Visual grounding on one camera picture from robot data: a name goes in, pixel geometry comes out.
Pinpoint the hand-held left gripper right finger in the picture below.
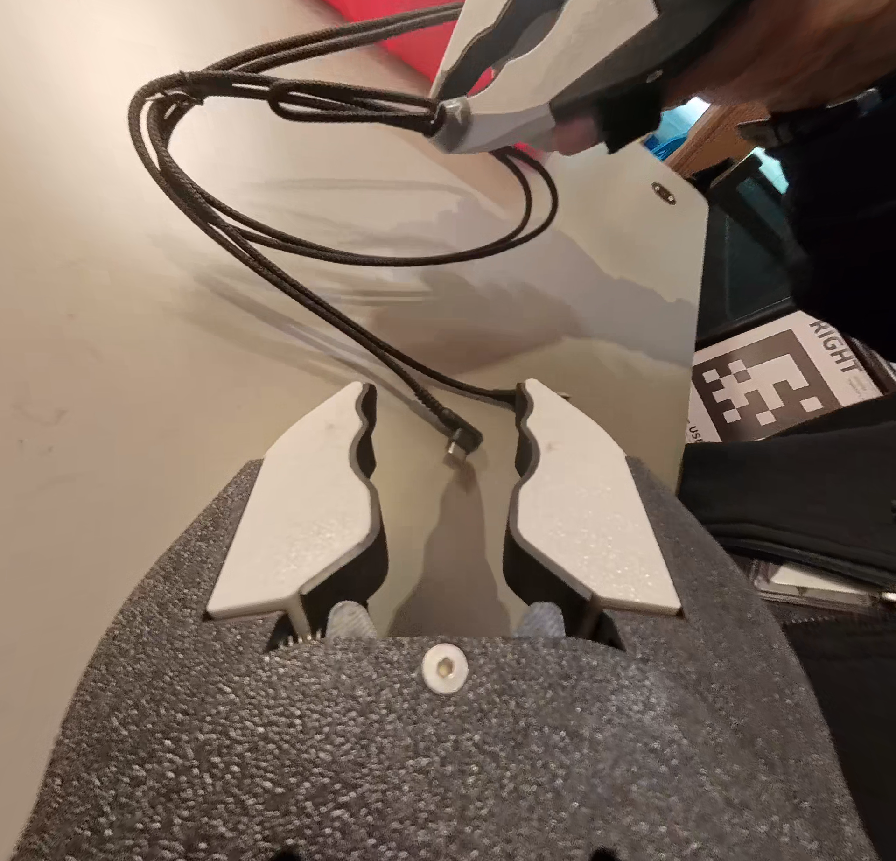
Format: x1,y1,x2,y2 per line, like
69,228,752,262
504,378,683,634

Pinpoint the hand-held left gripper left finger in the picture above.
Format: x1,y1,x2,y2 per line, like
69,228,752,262
206,381,390,641

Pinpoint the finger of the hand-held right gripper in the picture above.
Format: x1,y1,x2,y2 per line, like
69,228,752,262
428,0,660,156
429,0,610,102

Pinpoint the black braided USB-C cable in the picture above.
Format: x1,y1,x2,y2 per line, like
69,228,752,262
128,3,561,469

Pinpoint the person's right hand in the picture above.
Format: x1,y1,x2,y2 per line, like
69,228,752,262
552,0,896,156

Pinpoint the red plastic bin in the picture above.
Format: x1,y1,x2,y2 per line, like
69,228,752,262
273,0,534,155

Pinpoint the wristwatch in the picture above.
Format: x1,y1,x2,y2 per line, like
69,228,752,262
737,85,884,149

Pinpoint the person's black clothing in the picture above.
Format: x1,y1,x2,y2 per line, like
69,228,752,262
679,399,896,592

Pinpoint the black and white marker card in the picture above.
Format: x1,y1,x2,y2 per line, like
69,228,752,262
688,311,886,448

